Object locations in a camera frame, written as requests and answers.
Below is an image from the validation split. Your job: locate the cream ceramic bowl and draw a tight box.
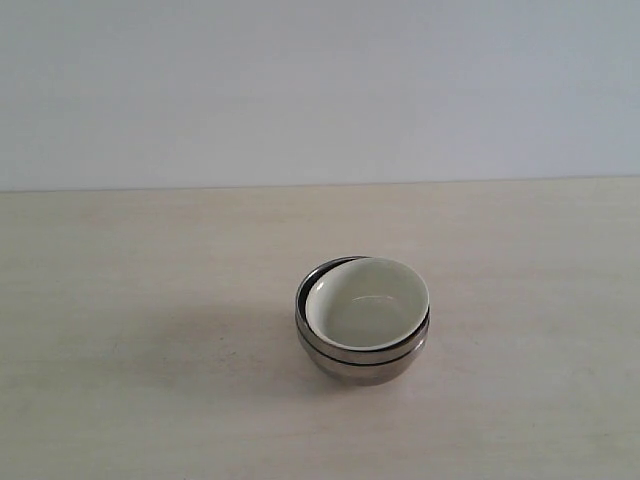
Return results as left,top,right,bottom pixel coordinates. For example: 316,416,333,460
304,257,430,351

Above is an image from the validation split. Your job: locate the smooth stainless steel bowl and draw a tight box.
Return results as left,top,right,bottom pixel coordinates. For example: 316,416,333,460
297,332,427,386

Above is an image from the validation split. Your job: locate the ribbed stainless steel bowl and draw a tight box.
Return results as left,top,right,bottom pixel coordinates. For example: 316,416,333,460
296,256,430,365

